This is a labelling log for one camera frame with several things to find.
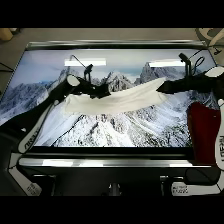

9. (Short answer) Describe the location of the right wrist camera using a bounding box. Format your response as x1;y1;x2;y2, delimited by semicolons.
177;51;206;77

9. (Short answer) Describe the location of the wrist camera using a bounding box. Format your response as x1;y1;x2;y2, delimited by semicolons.
69;54;95;84
177;51;206;77

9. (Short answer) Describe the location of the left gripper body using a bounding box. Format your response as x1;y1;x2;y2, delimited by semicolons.
81;82;112;100

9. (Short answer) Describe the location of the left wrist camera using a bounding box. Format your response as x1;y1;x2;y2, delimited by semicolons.
69;54;95;84

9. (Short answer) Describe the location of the silver frame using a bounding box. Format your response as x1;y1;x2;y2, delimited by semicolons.
9;39;224;197

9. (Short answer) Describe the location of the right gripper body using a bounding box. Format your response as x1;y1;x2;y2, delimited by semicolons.
155;77;192;96

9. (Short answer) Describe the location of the white garment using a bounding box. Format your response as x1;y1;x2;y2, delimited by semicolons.
62;77;170;116

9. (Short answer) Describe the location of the dark red garment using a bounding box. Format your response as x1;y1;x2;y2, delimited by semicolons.
185;101;222;165

